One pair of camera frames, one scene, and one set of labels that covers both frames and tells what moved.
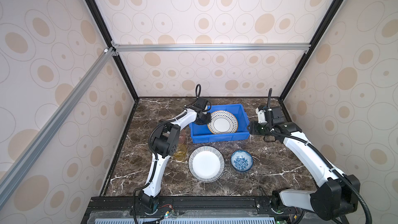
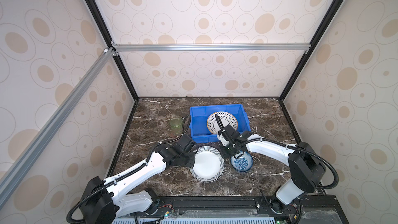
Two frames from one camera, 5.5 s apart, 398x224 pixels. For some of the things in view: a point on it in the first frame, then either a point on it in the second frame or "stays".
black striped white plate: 206,164 stays
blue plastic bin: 200,134 stays
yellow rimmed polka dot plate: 223,122 stays
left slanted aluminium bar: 13,171 stays
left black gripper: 208,120 -> 192,162
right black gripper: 254,128 -> 223,154
